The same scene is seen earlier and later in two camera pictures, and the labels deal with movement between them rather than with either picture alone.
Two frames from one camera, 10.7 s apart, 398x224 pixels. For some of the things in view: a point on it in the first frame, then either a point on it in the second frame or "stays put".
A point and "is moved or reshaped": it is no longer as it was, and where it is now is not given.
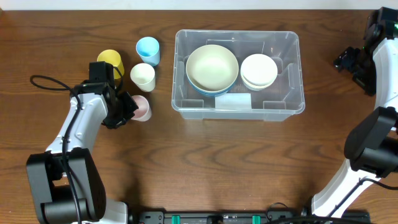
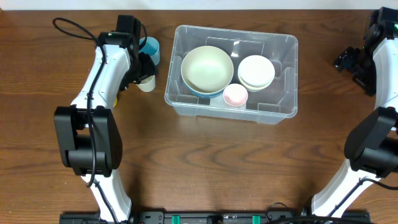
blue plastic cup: [148, 48] stays put
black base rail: [301, 216] stays put
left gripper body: [127, 107] -> [147, 69]
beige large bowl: [212, 68] is moved or reshaped
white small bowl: [258, 72] stays put
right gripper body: [347, 59] stays put
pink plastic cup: [143, 112] -> [235, 94]
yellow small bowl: [257, 88] is moved or reshaped
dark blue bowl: [209, 93] is moved or reshaped
